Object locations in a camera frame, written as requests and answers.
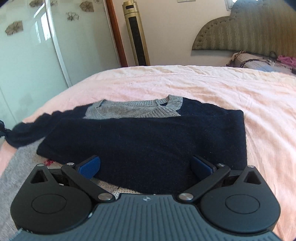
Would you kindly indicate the glass wardrobe sliding door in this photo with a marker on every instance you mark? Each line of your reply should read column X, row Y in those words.
column 47, row 47

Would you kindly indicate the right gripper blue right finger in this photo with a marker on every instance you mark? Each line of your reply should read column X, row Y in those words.
column 210, row 177

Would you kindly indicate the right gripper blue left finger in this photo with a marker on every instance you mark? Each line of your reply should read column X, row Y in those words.
column 79, row 175

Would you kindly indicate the brown wooden door frame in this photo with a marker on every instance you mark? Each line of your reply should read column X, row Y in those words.
column 116, row 33

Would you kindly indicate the pile of clothes on bed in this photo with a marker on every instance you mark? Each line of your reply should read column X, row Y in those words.
column 270, row 63

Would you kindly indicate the grey navy knit sweater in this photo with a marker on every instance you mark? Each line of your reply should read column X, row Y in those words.
column 145, row 146

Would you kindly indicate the green upholstered headboard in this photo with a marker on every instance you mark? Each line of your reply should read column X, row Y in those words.
column 257, row 27

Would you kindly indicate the gold tower fan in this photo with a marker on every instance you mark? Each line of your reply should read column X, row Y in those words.
column 136, row 33

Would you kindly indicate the pink bed sheet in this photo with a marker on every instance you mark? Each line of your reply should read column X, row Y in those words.
column 256, row 203

